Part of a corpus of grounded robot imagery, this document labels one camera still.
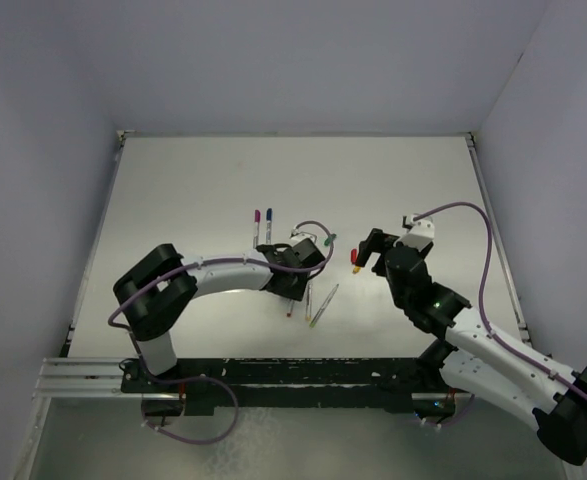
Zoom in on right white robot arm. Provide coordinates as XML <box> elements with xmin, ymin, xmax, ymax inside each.
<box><xmin>354</xmin><ymin>228</ymin><xmax>587</xmax><ymax>466</ymax></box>

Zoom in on purple pen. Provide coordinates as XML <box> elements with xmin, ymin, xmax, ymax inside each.
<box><xmin>252</xmin><ymin>209</ymin><xmax>261</xmax><ymax>249</ymax></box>

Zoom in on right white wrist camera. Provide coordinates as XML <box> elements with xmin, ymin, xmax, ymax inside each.
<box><xmin>398</xmin><ymin>214</ymin><xmax>435</xmax><ymax>251</ymax></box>

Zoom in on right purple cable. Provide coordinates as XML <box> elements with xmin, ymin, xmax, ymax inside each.
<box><xmin>412</xmin><ymin>201</ymin><xmax>587</xmax><ymax>416</ymax></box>

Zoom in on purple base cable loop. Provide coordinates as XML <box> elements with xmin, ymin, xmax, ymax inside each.
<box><xmin>140</xmin><ymin>374</ymin><xmax>240</xmax><ymax>445</ymax></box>

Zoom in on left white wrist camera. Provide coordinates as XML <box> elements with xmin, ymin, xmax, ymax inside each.
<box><xmin>289</xmin><ymin>228</ymin><xmax>317</xmax><ymax>244</ymax></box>

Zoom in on yellow pen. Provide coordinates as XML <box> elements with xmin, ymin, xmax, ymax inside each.
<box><xmin>305</xmin><ymin>282</ymin><xmax>313</xmax><ymax>323</ymax></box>

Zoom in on green pen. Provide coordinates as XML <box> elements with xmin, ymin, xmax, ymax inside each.
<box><xmin>309</xmin><ymin>284</ymin><xmax>339</xmax><ymax>328</ymax></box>

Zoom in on green pen cap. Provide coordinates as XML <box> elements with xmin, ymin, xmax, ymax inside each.
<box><xmin>324</xmin><ymin>233</ymin><xmax>337</xmax><ymax>246</ymax></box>

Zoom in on red pen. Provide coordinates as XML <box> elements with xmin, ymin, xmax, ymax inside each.
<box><xmin>286</xmin><ymin>300</ymin><xmax>296</xmax><ymax>318</ymax></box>

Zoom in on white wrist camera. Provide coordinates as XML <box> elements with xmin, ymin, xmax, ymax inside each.
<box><xmin>289</xmin><ymin>228</ymin><xmax>317</xmax><ymax>244</ymax></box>
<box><xmin>398</xmin><ymin>214</ymin><xmax>435</xmax><ymax>251</ymax></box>

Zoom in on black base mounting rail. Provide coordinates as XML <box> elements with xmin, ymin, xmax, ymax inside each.
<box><xmin>119</xmin><ymin>344</ymin><xmax>458</xmax><ymax>421</ymax></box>

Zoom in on blue pen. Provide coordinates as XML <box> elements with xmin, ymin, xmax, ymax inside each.
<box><xmin>265</xmin><ymin>220</ymin><xmax>272</xmax><ymax>245</ymax></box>

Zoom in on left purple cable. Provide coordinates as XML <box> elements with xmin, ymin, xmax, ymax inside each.
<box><xmin>107</xmin><ymin>220</ymin><xmax>336</xmax><ymax>361</ymax></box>

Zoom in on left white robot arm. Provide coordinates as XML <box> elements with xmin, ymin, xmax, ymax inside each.
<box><xmin>113</xmin><ymin>238</ymin><xmax>327</xmax><ymax>392</ymax></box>

